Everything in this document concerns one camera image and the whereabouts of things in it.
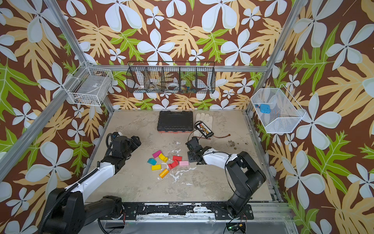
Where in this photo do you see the pink wood block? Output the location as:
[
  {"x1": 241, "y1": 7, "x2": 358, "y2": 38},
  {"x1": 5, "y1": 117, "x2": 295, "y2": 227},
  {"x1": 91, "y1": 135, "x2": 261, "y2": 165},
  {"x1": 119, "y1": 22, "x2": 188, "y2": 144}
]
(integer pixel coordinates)
[{"x1": 179, "y1": 161, "x2": 190, "y2": 167}]

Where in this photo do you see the red rectangular wood block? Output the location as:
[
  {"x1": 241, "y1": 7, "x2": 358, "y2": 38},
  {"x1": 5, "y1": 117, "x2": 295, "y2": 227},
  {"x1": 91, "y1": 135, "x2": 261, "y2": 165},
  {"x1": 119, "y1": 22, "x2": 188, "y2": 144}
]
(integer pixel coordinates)
[{"x1": 172, "y1": 156, "x2": 182, "y2": 161}]

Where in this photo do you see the red arch wood block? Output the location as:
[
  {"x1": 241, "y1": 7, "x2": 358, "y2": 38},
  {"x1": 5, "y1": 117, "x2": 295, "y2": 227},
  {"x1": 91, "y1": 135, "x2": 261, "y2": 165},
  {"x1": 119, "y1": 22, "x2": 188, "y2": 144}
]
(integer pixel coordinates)
[{"x1": 168, "y1": 160, "x2": 179, "y2": 170}]

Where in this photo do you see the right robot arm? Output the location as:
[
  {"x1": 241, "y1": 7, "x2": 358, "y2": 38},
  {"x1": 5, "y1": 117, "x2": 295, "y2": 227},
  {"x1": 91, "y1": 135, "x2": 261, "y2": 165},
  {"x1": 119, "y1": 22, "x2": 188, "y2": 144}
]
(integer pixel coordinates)
[{"x1": 186, "y1": 136, "x2": 266, "y2": 218}]

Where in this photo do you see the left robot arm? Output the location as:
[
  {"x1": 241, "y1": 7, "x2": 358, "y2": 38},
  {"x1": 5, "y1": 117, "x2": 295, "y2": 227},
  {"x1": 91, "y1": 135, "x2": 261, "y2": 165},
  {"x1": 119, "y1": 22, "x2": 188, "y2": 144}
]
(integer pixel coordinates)
[{"x1": 38, "y1": 132, "x2": 141, "y2": 234}]

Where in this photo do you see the yellow arch wood block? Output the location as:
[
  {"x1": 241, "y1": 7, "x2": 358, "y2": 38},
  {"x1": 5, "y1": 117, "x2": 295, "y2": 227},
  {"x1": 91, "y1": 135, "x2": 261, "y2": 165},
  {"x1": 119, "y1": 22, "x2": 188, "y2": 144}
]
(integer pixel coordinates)
[{"x1": 158, "y1": 153, "x2": 168, "y2": 163}]

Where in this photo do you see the teal wood block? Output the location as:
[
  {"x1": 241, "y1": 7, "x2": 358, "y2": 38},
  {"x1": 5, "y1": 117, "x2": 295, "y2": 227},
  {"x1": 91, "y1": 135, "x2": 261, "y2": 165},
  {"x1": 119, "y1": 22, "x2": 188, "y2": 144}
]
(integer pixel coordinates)
[{"x1": 147, "y1": 158, "x2": 157, "y2": 165}]

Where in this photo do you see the magenta wood block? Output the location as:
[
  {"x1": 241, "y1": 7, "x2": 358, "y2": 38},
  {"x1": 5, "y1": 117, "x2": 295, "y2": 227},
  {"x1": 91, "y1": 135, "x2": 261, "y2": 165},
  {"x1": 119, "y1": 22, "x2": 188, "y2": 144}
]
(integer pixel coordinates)
[{"x1": 153, "y1": 150, "x2": 162, "y2": 158}]

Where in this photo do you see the orange cylinder wood block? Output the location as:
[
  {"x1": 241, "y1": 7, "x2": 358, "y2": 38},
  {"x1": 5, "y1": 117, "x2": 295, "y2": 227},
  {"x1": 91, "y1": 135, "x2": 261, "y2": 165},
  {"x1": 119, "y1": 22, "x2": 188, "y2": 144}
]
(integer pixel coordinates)
[{"x1": 159, "y1": 169, "x2": 169, "y2": 179}]

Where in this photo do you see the yellow rectangular wood block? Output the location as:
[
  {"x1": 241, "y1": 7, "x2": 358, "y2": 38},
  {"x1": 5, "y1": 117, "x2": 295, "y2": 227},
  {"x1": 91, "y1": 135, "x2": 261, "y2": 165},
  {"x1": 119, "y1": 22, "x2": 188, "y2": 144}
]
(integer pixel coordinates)
[{"x1": 152, "y1": 164, "x2": 162, "y2": 171}]

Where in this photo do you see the white work glove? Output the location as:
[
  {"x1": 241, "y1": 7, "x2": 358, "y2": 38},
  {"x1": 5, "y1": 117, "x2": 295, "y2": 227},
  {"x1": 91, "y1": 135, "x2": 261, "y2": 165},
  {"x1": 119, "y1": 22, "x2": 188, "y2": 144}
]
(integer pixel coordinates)
[{"x1": 193, "y1": 113, "x2": 213, "y2": 137}]

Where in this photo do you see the black plastic tool case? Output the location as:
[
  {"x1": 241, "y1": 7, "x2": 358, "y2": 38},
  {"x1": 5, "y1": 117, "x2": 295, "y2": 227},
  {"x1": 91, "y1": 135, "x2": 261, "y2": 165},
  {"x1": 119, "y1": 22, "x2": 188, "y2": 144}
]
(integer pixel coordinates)
[{"x1": 157, "y1": 111, "x2": 194, "y2": 133}]

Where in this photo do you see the white tape roll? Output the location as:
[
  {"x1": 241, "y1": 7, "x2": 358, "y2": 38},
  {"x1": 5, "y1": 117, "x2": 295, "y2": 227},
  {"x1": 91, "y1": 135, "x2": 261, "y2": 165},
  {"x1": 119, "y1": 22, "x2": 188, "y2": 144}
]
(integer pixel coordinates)
[{"x1": 167, "y1": 82, "x2": 179, "y2": 90}]

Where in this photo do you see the blue plastic object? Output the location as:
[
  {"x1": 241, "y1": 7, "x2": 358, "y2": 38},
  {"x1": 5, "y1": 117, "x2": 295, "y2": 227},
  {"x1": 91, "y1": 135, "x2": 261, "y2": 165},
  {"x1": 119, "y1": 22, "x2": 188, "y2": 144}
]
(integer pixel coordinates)
[{"x1": 255, "y1": 104, "x2": 271, "y2": 114}]

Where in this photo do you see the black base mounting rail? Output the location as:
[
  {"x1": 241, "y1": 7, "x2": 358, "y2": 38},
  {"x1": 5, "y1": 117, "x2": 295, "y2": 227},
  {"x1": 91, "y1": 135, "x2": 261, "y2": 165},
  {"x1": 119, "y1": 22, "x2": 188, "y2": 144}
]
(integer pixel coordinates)
[{"x1": 122, "y1": 201, "x2": 254, "y2": 220}]

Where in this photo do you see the white wire basket left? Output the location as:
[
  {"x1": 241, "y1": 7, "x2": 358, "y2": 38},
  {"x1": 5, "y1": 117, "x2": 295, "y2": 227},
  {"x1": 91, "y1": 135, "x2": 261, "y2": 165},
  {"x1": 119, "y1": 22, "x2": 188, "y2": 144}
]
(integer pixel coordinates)
[{"x1": 64, "y1": 65, "x2": 114, "y2": 106}]

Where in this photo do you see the white wire basket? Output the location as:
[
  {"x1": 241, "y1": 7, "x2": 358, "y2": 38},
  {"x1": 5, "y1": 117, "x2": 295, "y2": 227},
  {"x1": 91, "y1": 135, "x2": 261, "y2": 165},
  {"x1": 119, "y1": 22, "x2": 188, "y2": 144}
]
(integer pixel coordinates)
[
  {"x1": 251, "y1": 86, "x2": 306, "y2": 135},
  {"x1": 64, "y1": 65, "x2": 114, "y2": 106}
]

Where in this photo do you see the black wire basket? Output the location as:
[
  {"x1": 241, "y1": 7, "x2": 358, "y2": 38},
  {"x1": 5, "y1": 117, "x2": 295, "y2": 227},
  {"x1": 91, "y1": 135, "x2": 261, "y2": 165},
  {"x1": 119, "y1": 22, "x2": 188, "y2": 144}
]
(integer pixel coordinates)
[{"x1": 125, "y1": 61, "x2": 216, "y2": 94}]

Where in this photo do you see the white wire basket right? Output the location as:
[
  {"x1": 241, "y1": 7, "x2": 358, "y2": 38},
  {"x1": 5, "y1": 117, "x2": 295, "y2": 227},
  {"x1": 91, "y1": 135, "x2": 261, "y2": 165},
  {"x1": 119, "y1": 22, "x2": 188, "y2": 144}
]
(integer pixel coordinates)
[{"x1": 251, "y1": 86, "x2": 306, "y2": 135}]

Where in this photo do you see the aluminium frame post left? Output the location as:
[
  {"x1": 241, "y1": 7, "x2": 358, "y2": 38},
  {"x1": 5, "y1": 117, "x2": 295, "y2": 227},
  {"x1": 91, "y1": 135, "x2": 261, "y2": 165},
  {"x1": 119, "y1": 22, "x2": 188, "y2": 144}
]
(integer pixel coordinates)
[{"x1": 45, "y1": 1, "x2": 114, "y2": 113}]

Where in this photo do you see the aluminium frame post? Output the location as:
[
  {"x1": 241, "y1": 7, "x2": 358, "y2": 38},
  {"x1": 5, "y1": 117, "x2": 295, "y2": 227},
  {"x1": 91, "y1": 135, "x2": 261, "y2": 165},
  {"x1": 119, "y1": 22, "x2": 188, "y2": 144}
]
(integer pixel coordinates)
[
  {"x1": 245, "y1": 0, "x2": 307, "y2": 115},
  {"x1": 45, "y1": 1, "x2": 114, "y2": 113}
]

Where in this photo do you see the aluminium frame post right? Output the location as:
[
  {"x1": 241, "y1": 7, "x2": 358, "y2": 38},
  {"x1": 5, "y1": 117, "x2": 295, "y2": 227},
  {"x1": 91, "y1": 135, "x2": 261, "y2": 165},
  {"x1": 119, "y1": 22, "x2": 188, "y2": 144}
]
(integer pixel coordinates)
[{"x1": 245, "y1": 0, "x2": 307, "y2": 115}]

